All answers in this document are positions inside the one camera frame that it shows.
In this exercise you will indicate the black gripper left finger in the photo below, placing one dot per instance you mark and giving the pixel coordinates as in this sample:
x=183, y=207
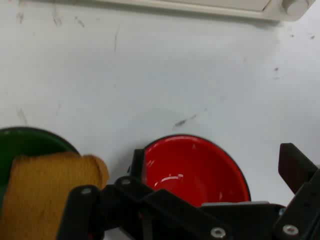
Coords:
x=125, y=200

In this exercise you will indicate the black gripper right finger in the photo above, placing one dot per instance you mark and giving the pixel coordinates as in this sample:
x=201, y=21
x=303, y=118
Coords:
x=300, y=170

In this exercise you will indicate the red bowl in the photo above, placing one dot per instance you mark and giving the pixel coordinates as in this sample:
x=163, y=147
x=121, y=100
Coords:
x=195, y=170

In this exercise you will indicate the orange-brown bread slice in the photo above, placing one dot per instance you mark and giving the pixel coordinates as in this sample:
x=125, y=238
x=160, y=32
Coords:
x=37, y=195

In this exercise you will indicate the dark green bowl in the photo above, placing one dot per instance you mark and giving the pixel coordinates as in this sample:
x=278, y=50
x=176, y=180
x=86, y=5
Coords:
x=25, y=142

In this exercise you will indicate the cream toaster oven body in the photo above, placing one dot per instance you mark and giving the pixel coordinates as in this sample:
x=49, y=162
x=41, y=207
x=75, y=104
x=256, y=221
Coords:
x=275, y=13

